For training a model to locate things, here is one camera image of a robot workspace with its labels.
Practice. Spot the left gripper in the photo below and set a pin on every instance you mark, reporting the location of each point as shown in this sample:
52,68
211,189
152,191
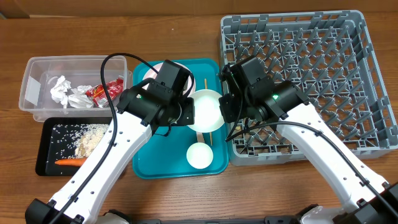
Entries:
189,116

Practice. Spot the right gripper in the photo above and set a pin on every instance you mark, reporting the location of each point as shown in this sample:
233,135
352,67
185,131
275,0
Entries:
236,114

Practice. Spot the white bowl with nuts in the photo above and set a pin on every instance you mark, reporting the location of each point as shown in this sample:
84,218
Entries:
207,113

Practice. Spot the small white round cup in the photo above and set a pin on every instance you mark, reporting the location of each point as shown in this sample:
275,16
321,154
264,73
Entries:
199,155

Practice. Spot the large white tissue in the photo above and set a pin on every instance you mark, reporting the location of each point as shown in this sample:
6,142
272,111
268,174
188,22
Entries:
79,99

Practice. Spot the orange carrot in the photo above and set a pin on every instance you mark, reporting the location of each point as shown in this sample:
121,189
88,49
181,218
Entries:
77,162

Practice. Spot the small white tissue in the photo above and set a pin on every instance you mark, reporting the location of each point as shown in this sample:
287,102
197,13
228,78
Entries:
59,91

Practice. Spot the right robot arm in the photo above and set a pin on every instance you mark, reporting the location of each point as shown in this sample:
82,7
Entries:
365,196

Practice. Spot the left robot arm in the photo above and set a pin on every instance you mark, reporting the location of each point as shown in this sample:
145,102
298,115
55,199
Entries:
140,111

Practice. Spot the grey dishwasher rack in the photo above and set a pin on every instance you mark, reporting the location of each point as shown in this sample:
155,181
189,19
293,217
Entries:
330,57

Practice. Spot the white plastic fork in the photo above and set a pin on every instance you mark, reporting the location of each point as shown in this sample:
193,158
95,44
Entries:
200,137

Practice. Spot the wooden chopstick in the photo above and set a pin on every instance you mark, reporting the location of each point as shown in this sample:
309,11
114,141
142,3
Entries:
210,133

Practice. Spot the teal plastic tray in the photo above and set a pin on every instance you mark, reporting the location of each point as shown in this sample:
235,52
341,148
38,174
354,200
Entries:
165,157

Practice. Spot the pink white plate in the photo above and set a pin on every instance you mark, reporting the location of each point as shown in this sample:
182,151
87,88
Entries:
149,73

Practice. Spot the spilled rice and nuts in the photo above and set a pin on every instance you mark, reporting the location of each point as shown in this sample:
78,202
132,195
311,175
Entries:
88,141

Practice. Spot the black plastic tray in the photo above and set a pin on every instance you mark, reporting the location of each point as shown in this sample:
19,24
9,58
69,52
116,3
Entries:
45,163

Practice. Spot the clear plastic bin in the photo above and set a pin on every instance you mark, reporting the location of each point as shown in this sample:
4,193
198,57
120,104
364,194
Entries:
41,74

